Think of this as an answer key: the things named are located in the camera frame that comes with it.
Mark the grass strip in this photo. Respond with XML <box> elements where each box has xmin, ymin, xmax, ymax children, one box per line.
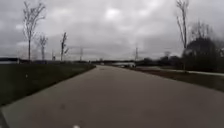
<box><xmin>128</xmin><ymin>66</ymin><xmax>224</xmax><ymax>93</ymax></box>

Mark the grey concrete path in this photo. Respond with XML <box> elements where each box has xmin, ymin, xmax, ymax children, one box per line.
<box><xmin>0</xmin><ymin>64</ymin><xmax>224</xmax><ymax>128</ymax></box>

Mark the distant tree line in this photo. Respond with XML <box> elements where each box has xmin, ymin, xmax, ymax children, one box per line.
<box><xmin>19</xmin><ymin>55</ymin><xmax>184</xmax><ymax>67</ymax></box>

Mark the low white building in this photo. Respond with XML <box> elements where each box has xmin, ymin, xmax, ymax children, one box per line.
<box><xmin>111</xmin><ymin>61</ymin><xmax>137</xmax><ymax>68</ymax></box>

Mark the pale side path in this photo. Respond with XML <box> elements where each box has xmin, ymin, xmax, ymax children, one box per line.
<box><xmin>136</xmin><ymin>66</ymin><xmax>224</xmax><ymax>78</ymax></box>

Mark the dark clump of trees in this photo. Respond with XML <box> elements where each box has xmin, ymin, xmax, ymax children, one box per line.
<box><xmin>181</xmin><ymin>21</ymin><xmax>224</xmax><ymax>73</ymax></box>

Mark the lattice pylon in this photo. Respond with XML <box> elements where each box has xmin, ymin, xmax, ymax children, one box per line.
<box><xmin>133</xmin><ymin>46</ymin><xmax>139</xmax><ymax>62</ymax></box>
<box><xmin>78</xmin><ymin>46</ymin><xmax>84</xmax><ymax>62</ymax></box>

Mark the dark grass field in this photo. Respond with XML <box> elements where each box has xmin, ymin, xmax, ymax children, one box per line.
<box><xmin>0</xmin><ymin>62</ymin><xmax>97</xmax><ymax>107</ymax></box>

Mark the tall bare tree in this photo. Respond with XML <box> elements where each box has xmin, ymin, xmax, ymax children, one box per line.
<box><xmin>175</xmin><ymin>0</ymin><xmax>191</xmax><ymax>73</ymax></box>

